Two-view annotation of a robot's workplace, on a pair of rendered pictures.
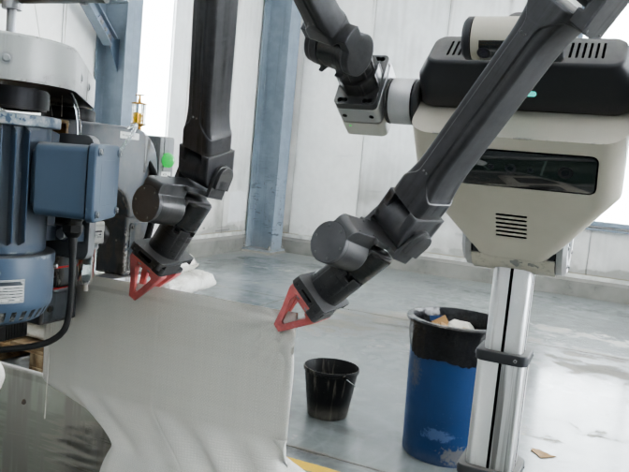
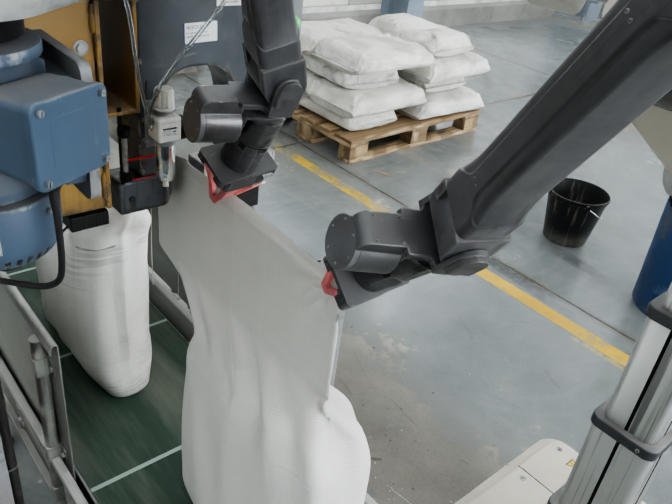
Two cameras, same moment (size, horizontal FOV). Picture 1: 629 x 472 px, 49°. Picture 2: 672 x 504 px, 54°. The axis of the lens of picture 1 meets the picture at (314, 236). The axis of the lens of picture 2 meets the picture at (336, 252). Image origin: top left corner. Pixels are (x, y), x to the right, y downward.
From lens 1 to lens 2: 0.50 m
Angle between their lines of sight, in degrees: 33
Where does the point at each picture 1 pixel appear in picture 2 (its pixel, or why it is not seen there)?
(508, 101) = (597, 123)
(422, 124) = not seen: hidden behind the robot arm
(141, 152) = not seen: hidden behind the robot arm
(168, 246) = (234, 160)
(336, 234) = (348, 236)
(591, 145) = not seen: outside the picture
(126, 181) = (230, 55)
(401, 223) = (446, 233)
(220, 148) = (281, 58)
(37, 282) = (19, 234)
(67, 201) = (16, 166)
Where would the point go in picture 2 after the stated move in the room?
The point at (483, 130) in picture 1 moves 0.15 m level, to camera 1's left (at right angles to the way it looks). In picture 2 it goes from (553, 155) to (366, 105)
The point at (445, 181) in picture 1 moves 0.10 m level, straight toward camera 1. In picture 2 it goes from (499, 204) to (443, 246)
